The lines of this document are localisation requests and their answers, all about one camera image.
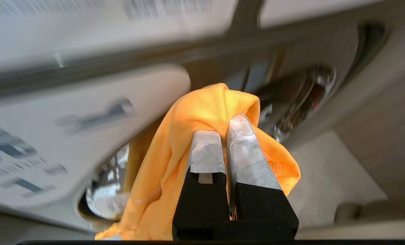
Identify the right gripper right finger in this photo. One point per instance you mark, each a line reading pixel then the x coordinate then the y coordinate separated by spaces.
pixel 256 194

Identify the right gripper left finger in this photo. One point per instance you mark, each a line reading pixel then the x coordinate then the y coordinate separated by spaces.
pixel 204 190

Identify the orange cloth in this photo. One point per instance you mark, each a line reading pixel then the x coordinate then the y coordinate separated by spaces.
pixel 161 177

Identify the white washing machine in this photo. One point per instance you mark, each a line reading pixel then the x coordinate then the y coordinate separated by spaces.
pixel 324 68

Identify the washing machine door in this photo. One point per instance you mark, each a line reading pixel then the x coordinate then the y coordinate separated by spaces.
pixel 52 143

